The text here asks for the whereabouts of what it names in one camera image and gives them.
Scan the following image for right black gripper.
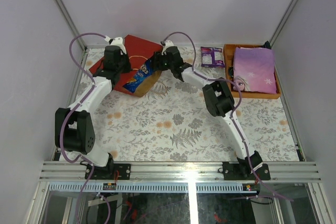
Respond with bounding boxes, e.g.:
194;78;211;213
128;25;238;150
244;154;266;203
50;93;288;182
149;52;174;72

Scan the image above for blue chips bag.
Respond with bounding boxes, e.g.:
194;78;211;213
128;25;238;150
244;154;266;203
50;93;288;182
123;59;154;93

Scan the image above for red brown paper bag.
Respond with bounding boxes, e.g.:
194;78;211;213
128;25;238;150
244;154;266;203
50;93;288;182
89;34;163;98

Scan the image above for purple snack packet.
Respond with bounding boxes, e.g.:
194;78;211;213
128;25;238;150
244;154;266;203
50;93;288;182
201;47;225;68

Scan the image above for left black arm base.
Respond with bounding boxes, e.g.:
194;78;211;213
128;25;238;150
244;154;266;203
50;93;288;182
90;154;131;181

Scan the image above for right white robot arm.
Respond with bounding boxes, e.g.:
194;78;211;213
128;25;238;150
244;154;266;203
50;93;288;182
150;46;263;182

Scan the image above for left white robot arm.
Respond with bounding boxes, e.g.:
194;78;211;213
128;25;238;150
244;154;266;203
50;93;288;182
55;45;132;179

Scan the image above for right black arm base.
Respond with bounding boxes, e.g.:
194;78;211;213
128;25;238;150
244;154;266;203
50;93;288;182
217;154;271;181

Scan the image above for purple Frozen cloth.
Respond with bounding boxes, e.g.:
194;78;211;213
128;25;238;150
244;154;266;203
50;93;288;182
233;48;277;94

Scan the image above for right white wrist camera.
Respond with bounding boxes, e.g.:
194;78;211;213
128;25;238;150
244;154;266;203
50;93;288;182
161;40;174;55

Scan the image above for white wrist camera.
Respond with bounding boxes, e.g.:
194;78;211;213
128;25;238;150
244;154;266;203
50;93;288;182
104;36;127;54
161;40;174;55

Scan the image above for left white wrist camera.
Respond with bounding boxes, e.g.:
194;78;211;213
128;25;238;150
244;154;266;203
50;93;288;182
104;36;127;54

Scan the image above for aluminium front rail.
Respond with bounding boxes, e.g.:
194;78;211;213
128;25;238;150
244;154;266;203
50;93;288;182
39;161;322;183

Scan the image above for grey slotted cable duct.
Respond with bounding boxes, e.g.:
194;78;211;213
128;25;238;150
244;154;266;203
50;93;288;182
49;182;260;194

